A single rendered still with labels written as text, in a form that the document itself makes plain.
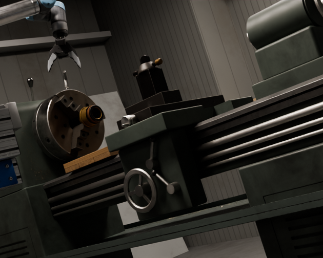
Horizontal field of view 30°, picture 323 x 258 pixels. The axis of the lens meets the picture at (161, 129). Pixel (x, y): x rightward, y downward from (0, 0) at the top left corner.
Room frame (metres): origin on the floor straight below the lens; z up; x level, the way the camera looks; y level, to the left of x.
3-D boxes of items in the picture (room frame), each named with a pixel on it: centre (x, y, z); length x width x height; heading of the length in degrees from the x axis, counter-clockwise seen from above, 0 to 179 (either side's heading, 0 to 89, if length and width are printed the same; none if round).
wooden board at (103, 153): (2.52, 0.21, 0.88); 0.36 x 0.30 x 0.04; 137
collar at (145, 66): (2.21, -0.02, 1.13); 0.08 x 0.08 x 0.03
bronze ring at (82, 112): (2.59, 0.28, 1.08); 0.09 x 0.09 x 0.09; 47
